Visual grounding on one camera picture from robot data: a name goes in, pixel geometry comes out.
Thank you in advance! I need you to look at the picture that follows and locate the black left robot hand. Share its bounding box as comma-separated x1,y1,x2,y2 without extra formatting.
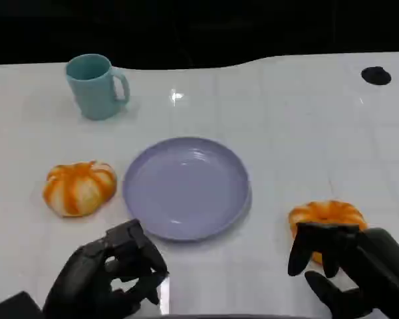
42,219,170,319

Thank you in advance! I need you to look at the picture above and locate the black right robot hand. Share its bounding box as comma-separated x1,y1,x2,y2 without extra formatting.
287,221,399,319

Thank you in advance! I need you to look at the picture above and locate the orange and white toy bread roll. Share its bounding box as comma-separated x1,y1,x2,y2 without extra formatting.
42,160,118,218
288,200,368,266

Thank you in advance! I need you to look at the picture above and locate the lilac plate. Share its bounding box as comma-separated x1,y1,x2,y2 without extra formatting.
122,136,253,243

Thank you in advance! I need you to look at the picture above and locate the pale green mug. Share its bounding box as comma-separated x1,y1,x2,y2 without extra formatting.
65,53,131,121

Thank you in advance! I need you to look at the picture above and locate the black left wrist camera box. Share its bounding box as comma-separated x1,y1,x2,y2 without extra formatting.
0,291,45,319

